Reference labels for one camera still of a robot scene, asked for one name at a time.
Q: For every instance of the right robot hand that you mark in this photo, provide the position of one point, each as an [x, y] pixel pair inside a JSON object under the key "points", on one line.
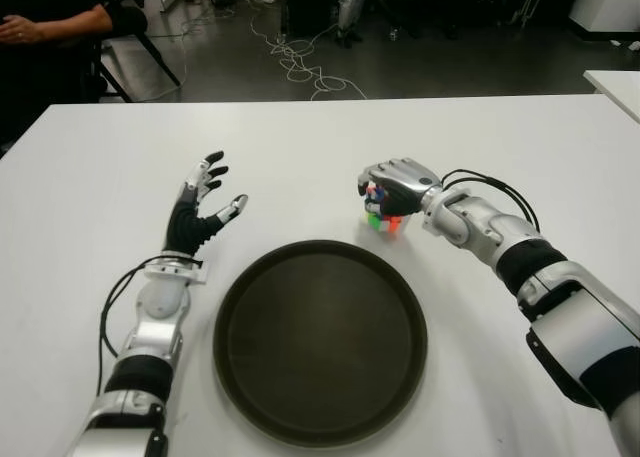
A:
{"points": [[407, 187]]}

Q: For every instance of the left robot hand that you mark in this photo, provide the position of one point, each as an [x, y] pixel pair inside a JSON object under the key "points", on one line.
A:
{"points": [[187, 222]]}

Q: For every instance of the multicolour Rubik's cube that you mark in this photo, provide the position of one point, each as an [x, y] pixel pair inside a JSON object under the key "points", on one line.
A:
{"points": [[382, 224]]}

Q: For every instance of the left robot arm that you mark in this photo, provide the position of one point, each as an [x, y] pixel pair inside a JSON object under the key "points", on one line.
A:
{"points": [[160, 302]]}

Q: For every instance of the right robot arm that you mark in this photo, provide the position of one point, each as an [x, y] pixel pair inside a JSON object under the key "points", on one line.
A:
{"points": [[500, 227]]}

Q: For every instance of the dark brown round plate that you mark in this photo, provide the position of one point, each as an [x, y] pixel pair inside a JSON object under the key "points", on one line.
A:
{"points": [[320, 342]]}

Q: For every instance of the black chair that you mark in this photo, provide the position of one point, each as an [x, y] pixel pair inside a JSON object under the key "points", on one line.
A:
{"points": [[160, 61]]}

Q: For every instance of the white humanoid robot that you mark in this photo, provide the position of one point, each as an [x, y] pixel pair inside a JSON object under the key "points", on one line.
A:
{"points": [[347, 7]]}

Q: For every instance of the seated person in black shirt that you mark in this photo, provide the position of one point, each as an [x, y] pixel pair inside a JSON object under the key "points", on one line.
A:
{"points": [[75, 27]]}

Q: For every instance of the white side table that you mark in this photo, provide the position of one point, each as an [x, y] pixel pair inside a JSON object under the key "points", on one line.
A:
{"points": [[620, 87]]}

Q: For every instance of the white cabinet with black base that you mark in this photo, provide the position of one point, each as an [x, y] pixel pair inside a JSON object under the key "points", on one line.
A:
{"points": [[610, 7]]}

